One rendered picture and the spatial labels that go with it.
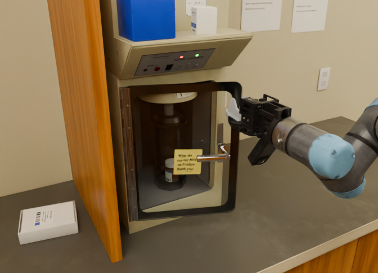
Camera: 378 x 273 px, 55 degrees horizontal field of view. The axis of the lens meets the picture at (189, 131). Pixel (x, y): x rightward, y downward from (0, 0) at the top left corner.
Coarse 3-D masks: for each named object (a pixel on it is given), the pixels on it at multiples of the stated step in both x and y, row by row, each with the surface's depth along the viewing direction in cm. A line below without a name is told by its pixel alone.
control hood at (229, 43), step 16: (176, 32) 90; (224, 32) 90; (240, 32) 90; (128, 48) 77; (144, 48) 78; (160, 48) 80; (176, 48) 82; (192, 48) 84; (208, 48) 87; (224, 48) 90; (240, 48) 93; (128, 64) 81; (208, 64) 95; (224, 64) 98
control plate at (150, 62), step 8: (144, 56) 80; (152, 56) 81; (160, 56) 83; (168, 56) 84; (176, 56) 85; (184, 56) 86; (192, 56) 88; (200, 56) 89; (208, 56) 90; (144, 64) 83; (152, 64) 85; (160, 64) 86; (168, 64) 87; (176, 64) 89; (184, 64) 90; (192, 64) 91; (200, 64) 93; (136, 72) 85; (144, 72) 87; (152, 72) 88; (160, 72) 89; (168, 72) 91
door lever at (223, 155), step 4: (220, 148) 99; (224, 148) 99; (220, 152) 99; (224, 152) 97; (196, 156) 94; (200, 156) 94; (204, 156) 94; (208, 156) 94; (212, 156) 94; (216, 156) 94; (220, 156) 95; (224, 156) 95; (228, 156) 95; (196, 160) 94; (200, 160) 94; (204, 160) 94; (208, 160) 94; (212, 160) 95; (216, 160) 95; (220, 160) 95
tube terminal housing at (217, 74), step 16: (112, 0) 82; (176, 0) 89; (208, 0) 93; (224, 0) 95; (112, 16) 83; (176, 16) 90; (224, 16) 97; (112, 32) 85; (112, 48) 87; (112, 64) 89; (112, 80) 92; (128, 80) 90; (144, 80) 92; (160, 80) 94; (176, 80) 97; (192, 80) 99; (224, 80) 104; (112, 96) 95; (112, 112) 98; (112, 128) 101; (112, 144) 104; (128, 224) 105; (144, 224) 108
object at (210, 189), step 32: (160, 96) 91; (192, 96) 92; (224, 96) 94; (160, 128) 94; (192, 128) 96; (224, 128) 97; (160, 160) 98; (224, 160) 101; (160, 192) 102; (192, 192) 103; (224, 192) 105
